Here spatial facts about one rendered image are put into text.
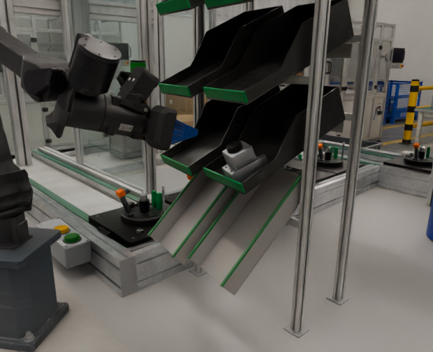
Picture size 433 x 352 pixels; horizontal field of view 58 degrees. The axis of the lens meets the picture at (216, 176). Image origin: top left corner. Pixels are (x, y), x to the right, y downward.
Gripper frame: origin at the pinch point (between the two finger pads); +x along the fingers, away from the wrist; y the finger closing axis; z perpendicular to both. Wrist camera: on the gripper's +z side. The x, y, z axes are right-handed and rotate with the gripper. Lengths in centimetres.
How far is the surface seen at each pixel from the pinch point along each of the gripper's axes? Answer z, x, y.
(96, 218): -34, 8, 48
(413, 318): -31, 60, -20
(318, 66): 15.7, 20.9, -9.4
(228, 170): -5.9, 12.8, -1.7
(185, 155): -7.0, 14.7, 17.9
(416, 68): 247, 1002, 578
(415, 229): -20, 106, 8
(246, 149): -1.3, 13.8, -4.3
